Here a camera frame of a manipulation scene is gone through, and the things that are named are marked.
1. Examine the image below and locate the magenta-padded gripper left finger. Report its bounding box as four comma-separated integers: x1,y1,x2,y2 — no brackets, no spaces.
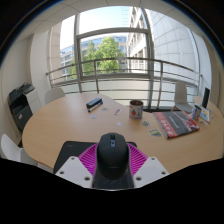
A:
54,143,114,190

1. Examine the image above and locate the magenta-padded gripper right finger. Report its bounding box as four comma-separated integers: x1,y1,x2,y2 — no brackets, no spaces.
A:
113,143,170,190

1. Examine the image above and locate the black computer mouse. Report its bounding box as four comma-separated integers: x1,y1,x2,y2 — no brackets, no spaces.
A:
95,132,131,182

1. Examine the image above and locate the black printed mouse pad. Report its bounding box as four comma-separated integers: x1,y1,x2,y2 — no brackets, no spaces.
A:
53,140,138,175

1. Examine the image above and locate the small blue yellow sticker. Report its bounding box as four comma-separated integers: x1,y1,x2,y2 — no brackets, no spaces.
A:
148,128,163,138

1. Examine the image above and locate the red colourful magazine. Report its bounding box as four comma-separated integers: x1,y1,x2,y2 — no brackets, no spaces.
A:
153,110,201,139

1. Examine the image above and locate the red printed tin can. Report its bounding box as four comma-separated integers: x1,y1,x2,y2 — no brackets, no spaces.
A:
128,99,145,120

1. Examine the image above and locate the white chair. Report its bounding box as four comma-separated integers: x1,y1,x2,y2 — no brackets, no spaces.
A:
173,80,195,114
0,133,39,167
43,87,66,105

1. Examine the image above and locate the black flat case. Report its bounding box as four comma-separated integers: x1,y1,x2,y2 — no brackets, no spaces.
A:
85,97,103,109

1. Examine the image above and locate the black upright speaker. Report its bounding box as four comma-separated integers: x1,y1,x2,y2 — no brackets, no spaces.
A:
201,87,211,109

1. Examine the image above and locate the metal window railing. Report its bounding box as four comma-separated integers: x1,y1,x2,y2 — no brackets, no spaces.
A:
45,57,204,111

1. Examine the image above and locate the green tree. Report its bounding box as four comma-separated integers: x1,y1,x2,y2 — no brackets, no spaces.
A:
68,36,127,76

